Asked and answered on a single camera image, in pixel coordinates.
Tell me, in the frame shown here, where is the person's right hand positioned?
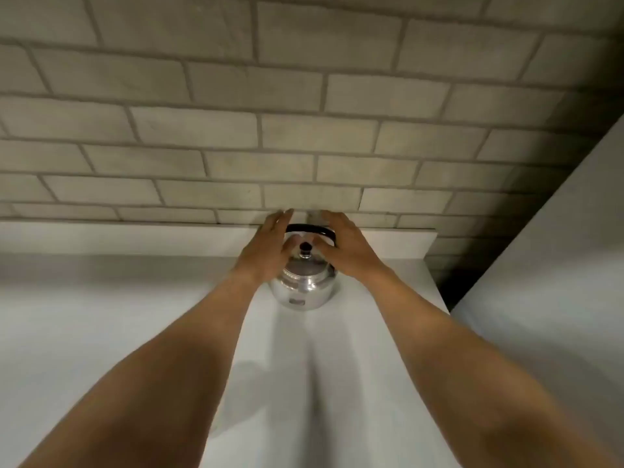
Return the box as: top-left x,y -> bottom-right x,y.
306,209 -> 392,289

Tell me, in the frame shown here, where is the shiny steel kettle black handle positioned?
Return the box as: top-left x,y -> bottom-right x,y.
268,224 -> 340,312

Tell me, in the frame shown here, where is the person's left forearm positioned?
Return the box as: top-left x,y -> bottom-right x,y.
19,269 -> 266,468

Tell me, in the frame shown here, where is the person's left hand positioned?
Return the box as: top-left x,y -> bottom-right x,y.
233,208 -> 302,289

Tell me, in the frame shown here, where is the person's right forearm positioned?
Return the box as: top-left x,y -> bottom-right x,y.
363,268 -> 621,468

